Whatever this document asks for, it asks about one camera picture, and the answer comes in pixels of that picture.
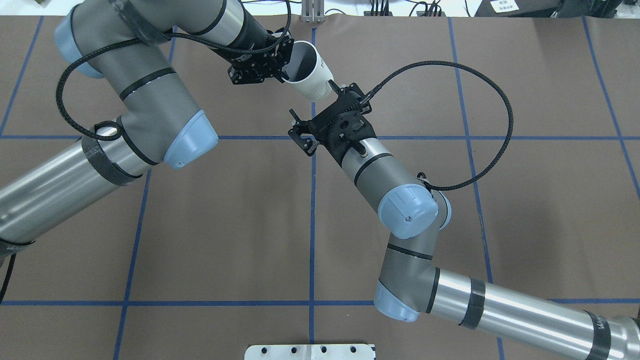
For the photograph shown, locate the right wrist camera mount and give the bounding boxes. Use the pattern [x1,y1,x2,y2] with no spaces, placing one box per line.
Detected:
[306,87,377,155]

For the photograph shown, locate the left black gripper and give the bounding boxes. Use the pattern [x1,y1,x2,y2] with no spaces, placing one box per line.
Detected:
[227,25,295,85]

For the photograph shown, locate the aluminium frame post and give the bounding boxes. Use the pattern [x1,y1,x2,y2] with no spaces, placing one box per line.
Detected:
[300,0,326,24]

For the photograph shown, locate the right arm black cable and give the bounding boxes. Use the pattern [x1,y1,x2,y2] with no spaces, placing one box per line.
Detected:
[361,61,515,192]

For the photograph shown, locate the white mug with handle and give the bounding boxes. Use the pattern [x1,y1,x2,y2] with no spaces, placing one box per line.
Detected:
[283,40,334,102]

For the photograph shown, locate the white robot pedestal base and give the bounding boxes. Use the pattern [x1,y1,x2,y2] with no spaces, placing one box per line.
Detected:
[244,343,377,360]

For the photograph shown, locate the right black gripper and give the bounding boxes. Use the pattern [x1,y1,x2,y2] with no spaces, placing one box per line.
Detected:
[288,80,377,166]

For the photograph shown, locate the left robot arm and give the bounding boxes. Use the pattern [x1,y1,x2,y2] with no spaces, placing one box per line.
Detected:
[1,0,294,258]

